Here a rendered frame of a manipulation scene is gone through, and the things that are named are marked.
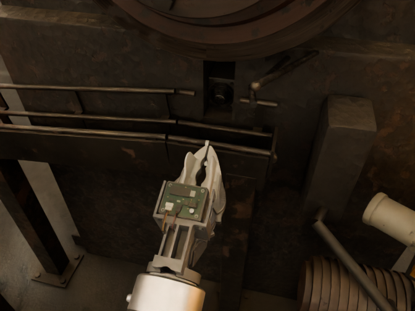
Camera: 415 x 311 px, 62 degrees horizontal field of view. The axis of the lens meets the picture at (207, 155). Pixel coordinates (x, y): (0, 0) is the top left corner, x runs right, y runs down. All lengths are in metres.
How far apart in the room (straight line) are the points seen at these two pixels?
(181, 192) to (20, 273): 1.05
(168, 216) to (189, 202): 0.03
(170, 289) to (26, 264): 1.06
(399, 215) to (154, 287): 0.39
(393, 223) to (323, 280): 0.17
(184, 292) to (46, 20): 0.57
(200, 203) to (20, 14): 0.55
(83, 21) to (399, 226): 0.66
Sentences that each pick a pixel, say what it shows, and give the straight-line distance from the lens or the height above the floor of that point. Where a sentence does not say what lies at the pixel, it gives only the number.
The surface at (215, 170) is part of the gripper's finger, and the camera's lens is 0.53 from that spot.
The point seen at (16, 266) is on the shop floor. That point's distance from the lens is 1.46.
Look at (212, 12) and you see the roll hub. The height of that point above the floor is 0.98.
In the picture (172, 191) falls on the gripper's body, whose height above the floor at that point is 0.79.
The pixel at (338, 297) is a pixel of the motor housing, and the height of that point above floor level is 0.52.
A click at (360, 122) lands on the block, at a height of 0.80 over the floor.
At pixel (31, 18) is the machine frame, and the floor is 0.87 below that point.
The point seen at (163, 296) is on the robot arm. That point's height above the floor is 0.74.
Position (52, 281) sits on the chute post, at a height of 0.01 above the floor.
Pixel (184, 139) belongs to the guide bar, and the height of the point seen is 0.71.
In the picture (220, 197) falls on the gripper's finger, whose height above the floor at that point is 0.74.
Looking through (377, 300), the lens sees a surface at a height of 0.56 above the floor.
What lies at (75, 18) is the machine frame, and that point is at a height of 0.87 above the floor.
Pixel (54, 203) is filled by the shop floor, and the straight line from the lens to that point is 1.59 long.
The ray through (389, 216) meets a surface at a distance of 0.63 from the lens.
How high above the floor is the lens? 1.13
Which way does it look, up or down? 43 degrees down
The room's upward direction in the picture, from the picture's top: straight up
